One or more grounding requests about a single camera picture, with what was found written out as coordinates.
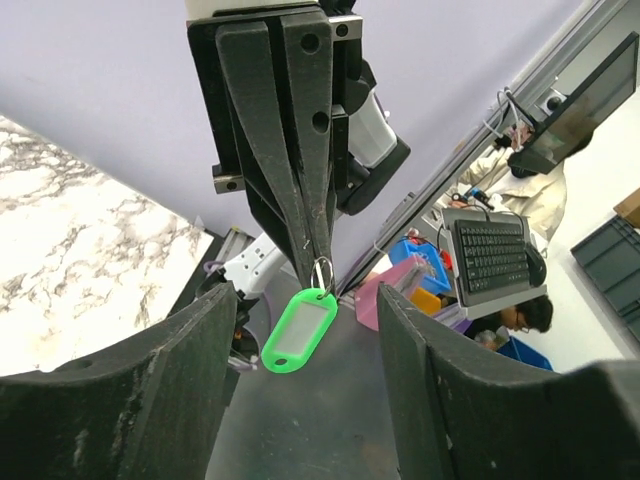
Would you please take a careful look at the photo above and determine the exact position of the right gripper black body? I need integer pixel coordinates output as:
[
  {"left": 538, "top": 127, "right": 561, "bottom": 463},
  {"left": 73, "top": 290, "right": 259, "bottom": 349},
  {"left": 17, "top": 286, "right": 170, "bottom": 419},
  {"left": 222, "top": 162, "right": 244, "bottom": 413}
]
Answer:
[{"left": 187, "top": 4, "right": 363, "bottom": 240}]

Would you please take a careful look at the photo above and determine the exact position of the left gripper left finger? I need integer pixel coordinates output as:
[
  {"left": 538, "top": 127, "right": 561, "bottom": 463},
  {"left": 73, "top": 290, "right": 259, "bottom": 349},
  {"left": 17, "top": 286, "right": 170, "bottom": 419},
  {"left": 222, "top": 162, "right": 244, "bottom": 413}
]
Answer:
[{"left": 1, "top": 284, "right": 236, "bottom": 479}]

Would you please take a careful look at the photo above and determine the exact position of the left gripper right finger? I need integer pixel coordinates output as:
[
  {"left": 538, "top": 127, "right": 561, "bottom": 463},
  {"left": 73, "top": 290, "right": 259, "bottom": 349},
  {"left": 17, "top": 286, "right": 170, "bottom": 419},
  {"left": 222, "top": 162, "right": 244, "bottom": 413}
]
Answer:
[{"left": 377, "top": 285, "right": 639, "bottom": 479}]

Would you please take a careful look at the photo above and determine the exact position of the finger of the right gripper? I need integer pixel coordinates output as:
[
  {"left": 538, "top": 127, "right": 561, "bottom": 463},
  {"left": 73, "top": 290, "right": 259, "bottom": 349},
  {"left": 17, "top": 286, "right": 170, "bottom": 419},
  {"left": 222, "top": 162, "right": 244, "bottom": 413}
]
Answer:
[
  {"left": 216, "top": 20, "right": 313, "bottom": 287},
  {"left": 281, "top": 15, "right": 334, "bottom": 287}
]

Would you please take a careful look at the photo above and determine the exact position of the green key tag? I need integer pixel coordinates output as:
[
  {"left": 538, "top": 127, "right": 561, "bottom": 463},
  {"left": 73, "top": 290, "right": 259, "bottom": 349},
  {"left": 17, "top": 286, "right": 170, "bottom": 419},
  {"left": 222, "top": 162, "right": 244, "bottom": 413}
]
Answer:
[{"left": 261, "top": 288, "right": 338, "bottom": 374}]

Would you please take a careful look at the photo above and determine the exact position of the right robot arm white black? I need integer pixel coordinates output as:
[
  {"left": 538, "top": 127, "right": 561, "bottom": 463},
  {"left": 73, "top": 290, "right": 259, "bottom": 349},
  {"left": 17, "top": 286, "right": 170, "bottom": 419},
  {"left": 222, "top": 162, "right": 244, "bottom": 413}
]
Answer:
[{"left": 186, "top": 1, "right": 410, "bottom": 301}]

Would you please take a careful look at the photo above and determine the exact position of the purple plastic bin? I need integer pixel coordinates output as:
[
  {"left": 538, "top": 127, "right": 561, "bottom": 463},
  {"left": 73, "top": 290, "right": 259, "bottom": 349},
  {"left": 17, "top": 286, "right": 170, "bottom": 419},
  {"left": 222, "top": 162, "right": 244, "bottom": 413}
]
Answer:
[{"left": 432, "top": 304, "right": 472, "bottom": 334}]

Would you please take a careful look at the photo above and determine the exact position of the blue plastic bin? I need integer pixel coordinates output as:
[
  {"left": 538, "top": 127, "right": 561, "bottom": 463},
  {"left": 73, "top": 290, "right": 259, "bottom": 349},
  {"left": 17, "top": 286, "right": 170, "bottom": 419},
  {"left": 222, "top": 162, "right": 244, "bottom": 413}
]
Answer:
[{"left": 388, "top": 240, "right": 451, "bottom": 295}]

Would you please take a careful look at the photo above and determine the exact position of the pink plastic bin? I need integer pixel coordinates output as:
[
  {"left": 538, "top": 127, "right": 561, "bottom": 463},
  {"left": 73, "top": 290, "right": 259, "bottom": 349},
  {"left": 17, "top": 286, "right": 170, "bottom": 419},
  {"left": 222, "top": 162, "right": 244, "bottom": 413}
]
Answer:
[{"left": 354, "top": 256, "right": 435, "bottom": 332}]

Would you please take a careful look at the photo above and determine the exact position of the black computer keyboard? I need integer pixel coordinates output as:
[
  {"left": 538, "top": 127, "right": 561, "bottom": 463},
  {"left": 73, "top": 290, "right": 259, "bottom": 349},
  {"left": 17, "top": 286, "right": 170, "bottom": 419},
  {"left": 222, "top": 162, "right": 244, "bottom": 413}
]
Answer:
[{"left": 442, "top": 206, "right": 547, "bottom": 307}]

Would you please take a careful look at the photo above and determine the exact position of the dark grey plastic crate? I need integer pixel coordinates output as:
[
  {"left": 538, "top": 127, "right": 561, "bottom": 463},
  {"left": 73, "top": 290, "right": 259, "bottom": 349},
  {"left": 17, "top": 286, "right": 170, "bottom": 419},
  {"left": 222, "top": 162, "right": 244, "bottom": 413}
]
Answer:
[{"left": 571, "top": 215, "right": 640, "bottom": 343}]

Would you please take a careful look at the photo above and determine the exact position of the seated person in beige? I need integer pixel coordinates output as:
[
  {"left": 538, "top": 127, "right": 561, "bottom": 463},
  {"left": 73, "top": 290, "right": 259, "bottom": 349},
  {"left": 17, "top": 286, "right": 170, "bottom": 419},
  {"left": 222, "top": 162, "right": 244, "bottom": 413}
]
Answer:
[{"left": 456, "top": 147, "right": 567, "bottom": 242}]

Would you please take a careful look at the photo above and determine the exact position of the black monitor screen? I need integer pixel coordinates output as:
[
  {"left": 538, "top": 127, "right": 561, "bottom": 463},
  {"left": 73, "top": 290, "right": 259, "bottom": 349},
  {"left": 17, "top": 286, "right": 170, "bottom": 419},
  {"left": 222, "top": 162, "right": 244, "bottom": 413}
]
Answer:
[{"left": 508, "top": 31, "right": 639, "bottom": 174}]

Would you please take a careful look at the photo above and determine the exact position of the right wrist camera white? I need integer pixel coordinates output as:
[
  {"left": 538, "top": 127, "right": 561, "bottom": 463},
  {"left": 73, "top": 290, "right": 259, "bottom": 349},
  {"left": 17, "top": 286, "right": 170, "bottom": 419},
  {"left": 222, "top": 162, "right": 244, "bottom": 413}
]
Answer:
[{"left": 185, "top": 0, "right": 319, "bottom": 21}]

